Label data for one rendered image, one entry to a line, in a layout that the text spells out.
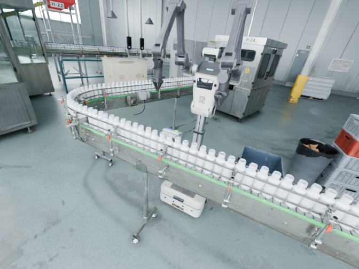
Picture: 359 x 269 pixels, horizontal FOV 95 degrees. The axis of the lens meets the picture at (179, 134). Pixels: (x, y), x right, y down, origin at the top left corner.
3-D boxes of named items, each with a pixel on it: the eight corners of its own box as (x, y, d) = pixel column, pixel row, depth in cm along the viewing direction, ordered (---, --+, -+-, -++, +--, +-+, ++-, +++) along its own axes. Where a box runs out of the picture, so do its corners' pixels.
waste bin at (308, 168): (282, 182, 254) (302, 147, 223) (281, 166, 290) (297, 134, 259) (318, 195, 237) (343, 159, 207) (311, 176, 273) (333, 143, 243)
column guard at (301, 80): (287, 101, 702) (298, 74, 649) (286, 99, 733) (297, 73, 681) (297, 103, 688) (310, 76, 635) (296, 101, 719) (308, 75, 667)
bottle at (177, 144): (177, 161, 112) (179, 141, 104) (170, 158, 115) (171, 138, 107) (181, 157, 117) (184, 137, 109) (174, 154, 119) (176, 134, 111)
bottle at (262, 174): (262, 195, 94) (272, 173, 86) (250, 192, 95) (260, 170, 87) (259, 187, 99) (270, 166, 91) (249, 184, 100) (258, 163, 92)
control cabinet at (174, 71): (180, 86, 766) (185, 38, 674) (188, 88, 736) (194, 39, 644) (168, 87, 712) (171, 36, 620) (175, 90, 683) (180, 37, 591)
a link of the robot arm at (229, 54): (252, 6, 97) (233, 7, 101) (253, -5, 92) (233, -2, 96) (236, 70, 90) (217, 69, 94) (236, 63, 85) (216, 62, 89)
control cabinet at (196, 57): (193, 84, 824) (199, 40, 732) (201, 86, 795) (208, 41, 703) (182, 86, 771) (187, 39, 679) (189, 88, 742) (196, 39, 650)
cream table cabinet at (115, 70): (137, 94, 579) (135, 57, 523) (147, 99, 543) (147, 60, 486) (106, 99, 508) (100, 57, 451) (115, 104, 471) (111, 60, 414)
